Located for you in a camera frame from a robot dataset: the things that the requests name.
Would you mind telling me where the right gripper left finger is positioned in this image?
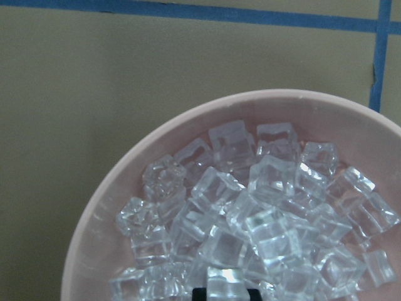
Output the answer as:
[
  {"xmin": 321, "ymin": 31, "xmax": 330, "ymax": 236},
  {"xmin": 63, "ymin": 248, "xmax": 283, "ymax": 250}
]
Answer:
[{"xmin": 191, "ymin": 287, "xmax": 207, "ymax": 301}]

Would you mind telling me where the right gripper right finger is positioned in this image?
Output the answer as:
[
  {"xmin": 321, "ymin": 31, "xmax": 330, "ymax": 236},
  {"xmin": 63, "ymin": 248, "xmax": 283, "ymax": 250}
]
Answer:
[{"xmin": 247, "ymin": 288, "xmax": 261, "ymax": 301}]

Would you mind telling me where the pile of clear ice cubes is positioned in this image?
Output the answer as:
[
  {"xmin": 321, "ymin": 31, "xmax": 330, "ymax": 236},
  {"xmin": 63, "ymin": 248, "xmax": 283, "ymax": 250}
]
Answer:
[{"xmin": 110, "ymin": 120, "xmax": 400, "ymax": 300}]

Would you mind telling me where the pink bowl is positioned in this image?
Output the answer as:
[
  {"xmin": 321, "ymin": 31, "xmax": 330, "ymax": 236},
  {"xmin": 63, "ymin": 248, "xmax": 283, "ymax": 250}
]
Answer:
[{"xmin": 61, "ymin": 89, "xmax": 400, "ymax": 300}]

